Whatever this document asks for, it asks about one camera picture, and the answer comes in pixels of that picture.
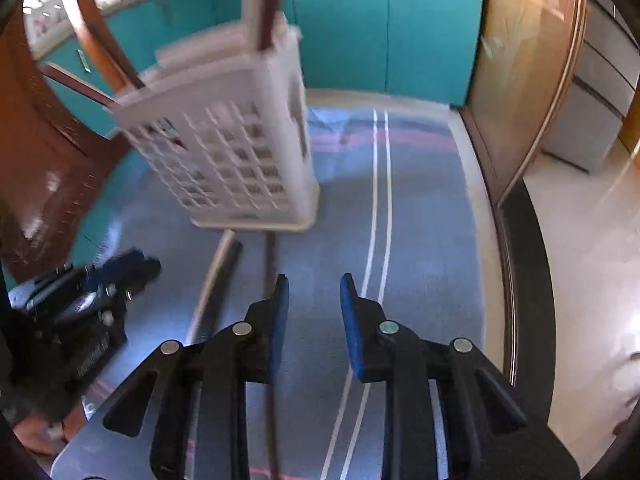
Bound reddish brown chopstick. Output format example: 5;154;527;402
257;0;290;53

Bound carved wooden chair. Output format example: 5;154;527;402
0;0;148;286

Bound silver metal chopstick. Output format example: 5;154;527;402
187;230;236;341

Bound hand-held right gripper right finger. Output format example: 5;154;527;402
340;272;582;480

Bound blue plaid cloth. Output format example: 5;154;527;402
50;102;488;480

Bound grey refrigerator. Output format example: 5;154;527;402
542;0;640;176

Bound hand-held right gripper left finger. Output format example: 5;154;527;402
102;274;291;480

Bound teal base cabinets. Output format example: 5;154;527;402
37;0;488;136

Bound white plastic utensil holder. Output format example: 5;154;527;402
102;12;321;233

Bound thin dark brown chopstick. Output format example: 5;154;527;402
263;232;281;480

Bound wood-framed sliding glass door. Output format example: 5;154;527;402
460;0;591;206

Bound person's left hand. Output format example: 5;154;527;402
12;407;68;456

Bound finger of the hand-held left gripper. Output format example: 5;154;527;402
85;248;148;291
107;258;162;311

